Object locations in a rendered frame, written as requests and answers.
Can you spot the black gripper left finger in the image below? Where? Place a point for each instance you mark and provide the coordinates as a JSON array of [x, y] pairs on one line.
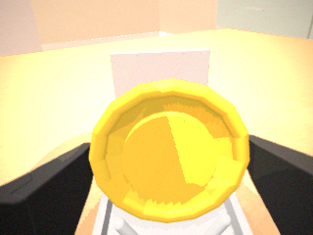
[[50, 199]]

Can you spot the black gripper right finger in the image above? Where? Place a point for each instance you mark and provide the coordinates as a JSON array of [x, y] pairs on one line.
[[283, 179]]

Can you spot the yellow plate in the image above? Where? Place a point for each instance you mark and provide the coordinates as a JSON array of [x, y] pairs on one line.
[[169, 150]]

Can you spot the white dish rack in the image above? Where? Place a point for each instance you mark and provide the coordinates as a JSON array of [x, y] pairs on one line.
[[130, 69]]

